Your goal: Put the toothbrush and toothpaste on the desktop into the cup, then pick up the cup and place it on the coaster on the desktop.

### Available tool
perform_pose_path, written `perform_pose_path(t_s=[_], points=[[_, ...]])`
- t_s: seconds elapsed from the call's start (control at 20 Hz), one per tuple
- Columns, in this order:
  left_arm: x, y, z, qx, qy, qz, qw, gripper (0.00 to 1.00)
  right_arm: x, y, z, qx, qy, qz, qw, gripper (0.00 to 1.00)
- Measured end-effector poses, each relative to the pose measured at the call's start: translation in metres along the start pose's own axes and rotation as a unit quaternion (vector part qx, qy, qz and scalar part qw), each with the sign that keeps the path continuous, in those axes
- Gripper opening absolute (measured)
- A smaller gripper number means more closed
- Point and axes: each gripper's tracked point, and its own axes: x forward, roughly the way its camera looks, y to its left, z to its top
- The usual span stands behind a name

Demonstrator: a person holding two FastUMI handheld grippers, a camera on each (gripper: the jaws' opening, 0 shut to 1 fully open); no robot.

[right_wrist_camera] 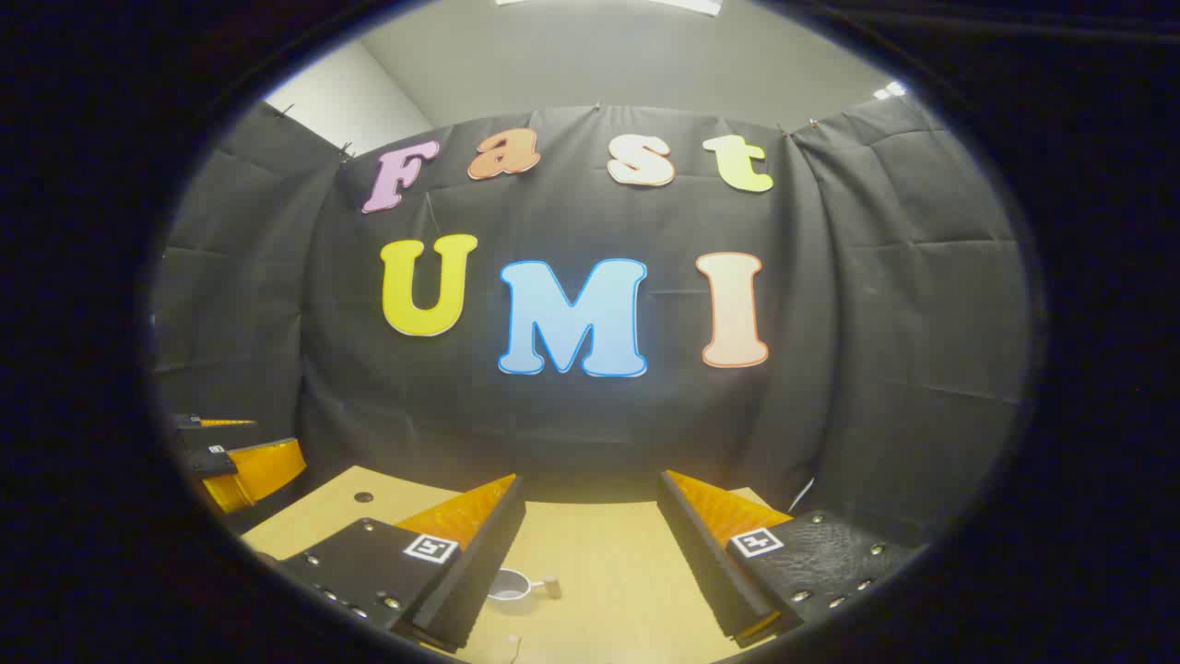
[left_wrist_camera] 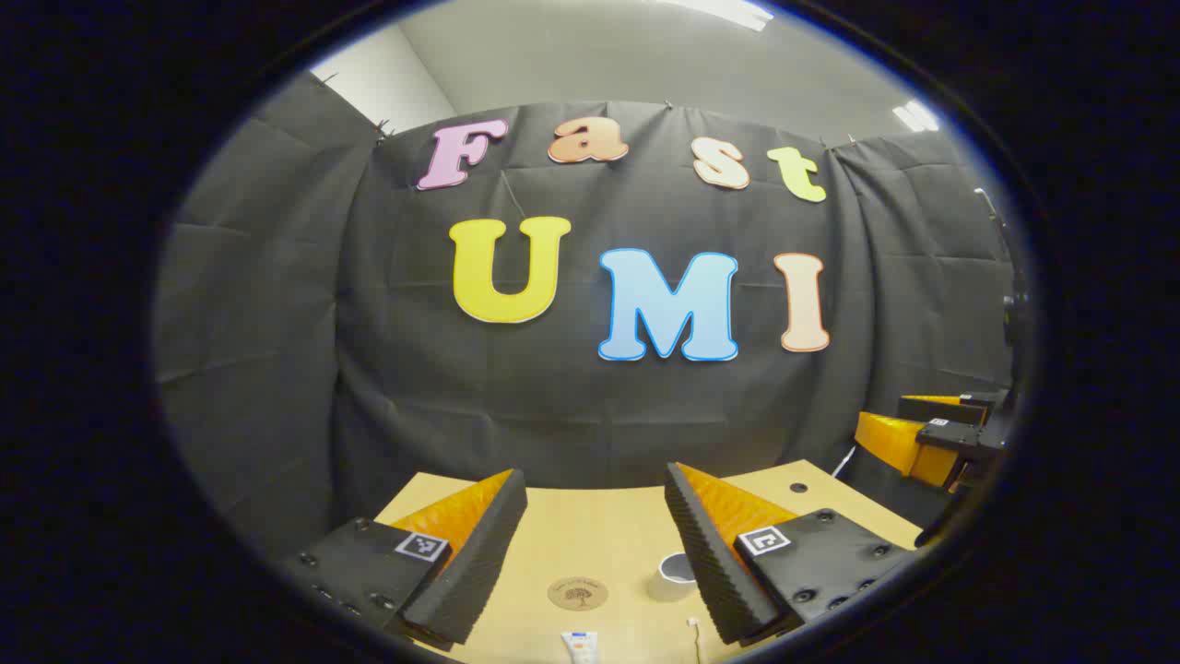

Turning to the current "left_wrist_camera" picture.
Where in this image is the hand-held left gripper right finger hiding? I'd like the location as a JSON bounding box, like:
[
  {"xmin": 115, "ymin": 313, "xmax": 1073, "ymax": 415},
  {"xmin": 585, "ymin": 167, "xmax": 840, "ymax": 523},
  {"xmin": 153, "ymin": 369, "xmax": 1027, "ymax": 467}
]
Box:
[{"xmin": 664, "ymin": 461, "xmax": 921, "ymax": 646}]

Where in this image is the wooden desktop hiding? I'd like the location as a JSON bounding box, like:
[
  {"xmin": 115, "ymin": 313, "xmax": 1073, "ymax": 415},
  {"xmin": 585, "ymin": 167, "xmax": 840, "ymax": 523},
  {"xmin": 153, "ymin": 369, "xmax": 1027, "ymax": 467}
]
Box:
[{"xmin": 373, "ymin": 458, "xmax": 925, "ymax": 664}]

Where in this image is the round wooden coaster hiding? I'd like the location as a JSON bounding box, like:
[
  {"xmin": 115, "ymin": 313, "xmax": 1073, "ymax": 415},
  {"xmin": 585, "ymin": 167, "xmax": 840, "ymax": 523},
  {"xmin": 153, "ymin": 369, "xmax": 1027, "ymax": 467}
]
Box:
[{"xmin": 547, "ymin": 576, "xmax": 610, "ymax": 611}]

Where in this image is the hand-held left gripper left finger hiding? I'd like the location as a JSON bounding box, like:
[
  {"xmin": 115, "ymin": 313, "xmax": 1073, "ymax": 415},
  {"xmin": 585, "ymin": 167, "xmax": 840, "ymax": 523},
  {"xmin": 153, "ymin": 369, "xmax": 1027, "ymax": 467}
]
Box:
[{"xmin": 279, "ymin": 468, "xmax": 529, "ymax": 653}]

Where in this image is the ceiling light panel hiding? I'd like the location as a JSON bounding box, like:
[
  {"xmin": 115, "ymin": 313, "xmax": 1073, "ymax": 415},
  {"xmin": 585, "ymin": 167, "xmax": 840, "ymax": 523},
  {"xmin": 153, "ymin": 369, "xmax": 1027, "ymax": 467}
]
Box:
[
  {"xmin": 659, "ymin": 0, "xmax": 775, "ymax": 31},
  {"xmin": 892, "ymin": 100, "xmax": 941, "ymax": 133}
]

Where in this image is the white cup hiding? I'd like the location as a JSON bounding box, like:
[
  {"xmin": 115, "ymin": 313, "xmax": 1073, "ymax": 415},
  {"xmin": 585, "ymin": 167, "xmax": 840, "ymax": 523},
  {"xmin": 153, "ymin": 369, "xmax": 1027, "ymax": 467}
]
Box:
[{"xmin": 645, "ymin": 551, "xmax": 699, "ymax": 603}]

